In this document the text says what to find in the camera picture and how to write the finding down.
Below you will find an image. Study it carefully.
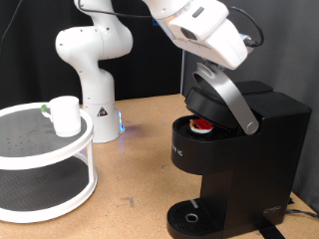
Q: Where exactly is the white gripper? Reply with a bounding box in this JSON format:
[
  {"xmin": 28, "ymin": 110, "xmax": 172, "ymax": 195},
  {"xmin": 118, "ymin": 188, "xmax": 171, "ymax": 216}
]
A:
[{"xmin": 158, "ymin": 17, "xmax": 250, "ymax": 71}]

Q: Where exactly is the white coffee pod red lid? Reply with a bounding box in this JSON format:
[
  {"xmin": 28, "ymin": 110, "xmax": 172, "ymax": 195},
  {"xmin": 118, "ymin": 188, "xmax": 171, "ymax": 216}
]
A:
[{"xmin": 188, "ymin": 118, "xmax": 214, "ymax": 134}]

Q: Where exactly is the black Keurig coffee machine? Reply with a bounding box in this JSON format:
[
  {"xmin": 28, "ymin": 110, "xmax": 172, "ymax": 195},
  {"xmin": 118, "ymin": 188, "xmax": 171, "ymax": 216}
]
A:
[{"xmin": 165, "ymin": 61, "xmax": 313, "ymax": 239}]

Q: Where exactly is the black tape strip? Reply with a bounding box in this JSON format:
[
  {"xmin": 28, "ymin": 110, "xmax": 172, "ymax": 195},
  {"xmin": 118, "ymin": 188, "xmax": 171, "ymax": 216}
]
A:
[{"xmin": 255, "ymin": 225, "xmax": 287, "ymax": 239}]

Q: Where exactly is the white two-tier turntable shelf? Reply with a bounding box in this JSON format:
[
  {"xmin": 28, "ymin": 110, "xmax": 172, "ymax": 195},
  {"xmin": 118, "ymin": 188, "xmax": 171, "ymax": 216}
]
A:
[{"xmin": 0, "ymin": 102, "xmax": 99, "ymax": 224}]

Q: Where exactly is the black camera cable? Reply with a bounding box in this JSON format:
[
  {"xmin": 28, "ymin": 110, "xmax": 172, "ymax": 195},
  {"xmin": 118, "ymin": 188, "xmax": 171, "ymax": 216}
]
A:
[{"xmin": 77, "ymin": 0, "xmax": 265, "ymax": 48}]

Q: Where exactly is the white mug green-marked handle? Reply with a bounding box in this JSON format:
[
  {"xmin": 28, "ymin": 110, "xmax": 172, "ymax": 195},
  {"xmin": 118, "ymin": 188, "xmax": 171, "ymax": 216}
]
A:
[{"xmin": 40, "ymin": 96, "xmax": 83, "ymax": 138}]

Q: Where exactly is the braided machine power cable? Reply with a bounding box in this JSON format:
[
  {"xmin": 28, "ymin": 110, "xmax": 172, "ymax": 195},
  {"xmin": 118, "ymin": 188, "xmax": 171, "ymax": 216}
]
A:
[{"xmin": 286, "ymin": 208, "xmax": 319, "ymax": 219}]

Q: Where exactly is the thin dark hanging cable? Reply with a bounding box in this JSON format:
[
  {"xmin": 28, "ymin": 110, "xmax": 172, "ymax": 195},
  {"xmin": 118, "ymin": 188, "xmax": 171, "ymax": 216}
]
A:
[{"xmin": 0, "ymin": 0, "xmax": 24, "ymax": 46}]

